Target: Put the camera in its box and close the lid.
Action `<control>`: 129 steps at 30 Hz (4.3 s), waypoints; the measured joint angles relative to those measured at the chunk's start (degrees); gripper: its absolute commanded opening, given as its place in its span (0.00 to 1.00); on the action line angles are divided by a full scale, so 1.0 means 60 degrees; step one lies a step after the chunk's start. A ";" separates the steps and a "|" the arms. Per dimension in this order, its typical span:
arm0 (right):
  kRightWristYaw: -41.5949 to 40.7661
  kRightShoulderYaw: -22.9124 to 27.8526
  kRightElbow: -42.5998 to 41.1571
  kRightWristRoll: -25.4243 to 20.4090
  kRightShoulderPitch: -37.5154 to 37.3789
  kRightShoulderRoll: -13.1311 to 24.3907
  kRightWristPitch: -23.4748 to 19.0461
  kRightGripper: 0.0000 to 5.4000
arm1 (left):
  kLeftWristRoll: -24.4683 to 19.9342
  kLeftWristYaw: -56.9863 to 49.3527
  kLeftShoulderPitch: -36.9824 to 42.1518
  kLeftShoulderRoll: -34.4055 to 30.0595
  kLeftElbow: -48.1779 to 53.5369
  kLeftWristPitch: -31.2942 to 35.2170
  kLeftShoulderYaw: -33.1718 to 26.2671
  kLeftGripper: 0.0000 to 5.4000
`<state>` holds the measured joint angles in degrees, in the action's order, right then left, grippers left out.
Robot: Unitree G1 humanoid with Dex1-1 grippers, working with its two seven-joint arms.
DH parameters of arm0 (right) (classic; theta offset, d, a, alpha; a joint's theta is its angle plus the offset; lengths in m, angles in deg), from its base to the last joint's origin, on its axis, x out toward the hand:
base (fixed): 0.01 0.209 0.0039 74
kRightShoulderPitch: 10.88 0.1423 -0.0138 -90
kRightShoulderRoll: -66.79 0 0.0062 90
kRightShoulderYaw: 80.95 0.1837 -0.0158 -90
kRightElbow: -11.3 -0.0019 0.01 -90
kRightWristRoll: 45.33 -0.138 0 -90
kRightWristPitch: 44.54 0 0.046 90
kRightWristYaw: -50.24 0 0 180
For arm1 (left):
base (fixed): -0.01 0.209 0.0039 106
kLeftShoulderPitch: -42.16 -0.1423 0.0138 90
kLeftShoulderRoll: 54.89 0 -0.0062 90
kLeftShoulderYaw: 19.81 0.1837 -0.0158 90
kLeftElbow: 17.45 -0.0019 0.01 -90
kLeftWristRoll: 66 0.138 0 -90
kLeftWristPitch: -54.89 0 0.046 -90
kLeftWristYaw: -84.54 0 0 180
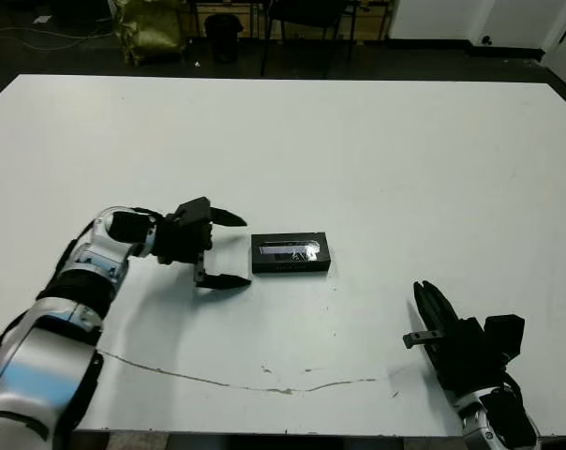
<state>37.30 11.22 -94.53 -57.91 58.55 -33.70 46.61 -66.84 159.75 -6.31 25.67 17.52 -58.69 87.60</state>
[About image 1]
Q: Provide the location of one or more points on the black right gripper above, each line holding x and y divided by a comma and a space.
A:
466, 356

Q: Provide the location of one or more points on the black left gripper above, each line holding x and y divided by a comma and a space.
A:
182, 241

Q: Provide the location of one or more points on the black box lid with print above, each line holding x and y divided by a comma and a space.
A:
290, 267

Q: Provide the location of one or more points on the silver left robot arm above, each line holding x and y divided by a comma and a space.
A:
44, 356

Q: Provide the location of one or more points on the black floor bin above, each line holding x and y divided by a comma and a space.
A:
223, 38

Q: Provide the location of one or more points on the yellow-green plastic bag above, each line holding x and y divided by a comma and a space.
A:
149, 30

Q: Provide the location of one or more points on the black mesh office chair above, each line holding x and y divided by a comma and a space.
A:
308, 10

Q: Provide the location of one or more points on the white paper sheet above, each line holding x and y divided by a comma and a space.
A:
41, 19

